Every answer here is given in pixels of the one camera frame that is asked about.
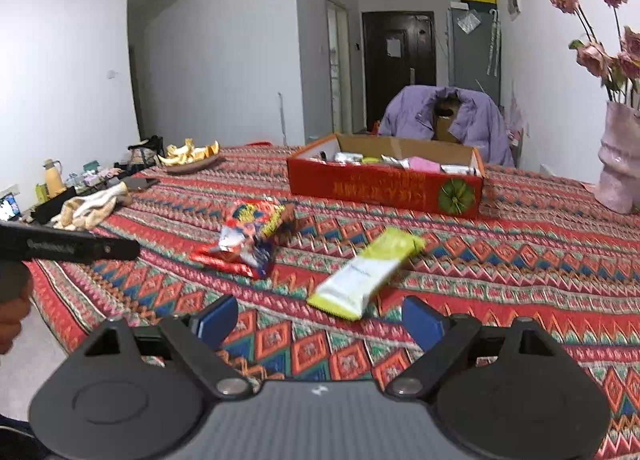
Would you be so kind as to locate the purple puffer jacket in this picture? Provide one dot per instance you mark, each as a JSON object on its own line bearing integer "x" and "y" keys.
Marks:
{"x": 479, "y": 122}

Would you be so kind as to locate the black entrance door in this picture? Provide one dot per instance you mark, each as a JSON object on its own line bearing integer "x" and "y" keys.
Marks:
{"x": 398, "y": 51}

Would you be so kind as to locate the pink ceramic vase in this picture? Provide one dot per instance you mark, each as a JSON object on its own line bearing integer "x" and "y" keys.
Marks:
{"x": 618, "y": 185}

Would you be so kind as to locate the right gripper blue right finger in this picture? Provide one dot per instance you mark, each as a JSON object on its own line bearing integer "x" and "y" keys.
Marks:
{"x": 426, "y": 326}

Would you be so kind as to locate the grey refrigerator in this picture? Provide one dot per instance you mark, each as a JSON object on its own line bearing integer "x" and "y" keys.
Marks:
{"x": 474, "y": 51}

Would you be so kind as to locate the yellow thermos bottle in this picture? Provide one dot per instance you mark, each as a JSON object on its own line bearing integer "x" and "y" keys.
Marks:
{"x": 53, "y": 177}

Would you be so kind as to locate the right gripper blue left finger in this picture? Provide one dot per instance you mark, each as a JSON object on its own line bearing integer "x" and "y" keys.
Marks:
{"x": 214, "y": 323}

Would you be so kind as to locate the green white snack bar pack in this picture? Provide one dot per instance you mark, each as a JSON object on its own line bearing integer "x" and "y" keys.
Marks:
{"x": 347, "y": 293}

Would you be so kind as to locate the white packet in box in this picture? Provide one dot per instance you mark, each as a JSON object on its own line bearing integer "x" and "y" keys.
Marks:
{"x": 455, "y": 169}

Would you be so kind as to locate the red cardboard fruit box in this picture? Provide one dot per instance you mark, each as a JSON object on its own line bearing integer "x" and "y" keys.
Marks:
{"x": 374, "y": 169}

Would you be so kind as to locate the person left hand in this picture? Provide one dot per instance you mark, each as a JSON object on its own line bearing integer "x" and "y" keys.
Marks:
{"x": 12, "y": 314}

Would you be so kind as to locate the red anime snack bag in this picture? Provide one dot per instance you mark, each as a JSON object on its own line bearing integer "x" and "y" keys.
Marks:
{"x": 247, "y": 238}

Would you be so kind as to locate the plate of orange peels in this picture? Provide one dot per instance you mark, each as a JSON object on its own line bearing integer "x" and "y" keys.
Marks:
{"x": 188, "y": 158}

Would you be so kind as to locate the red bucket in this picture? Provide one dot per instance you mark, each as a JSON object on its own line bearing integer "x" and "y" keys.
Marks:
{"x": 260, "y": 143}

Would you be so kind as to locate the brown chair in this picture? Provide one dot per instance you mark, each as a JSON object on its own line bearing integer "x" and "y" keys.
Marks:
{"x": 445, "y": 112}

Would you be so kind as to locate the cream cloth gloves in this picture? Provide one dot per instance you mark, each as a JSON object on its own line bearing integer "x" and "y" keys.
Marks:
{"x": 82, "y": 214}

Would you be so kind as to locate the pink snack packet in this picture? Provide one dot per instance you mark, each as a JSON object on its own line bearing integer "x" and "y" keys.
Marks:
{"x": 419, "y": 164}

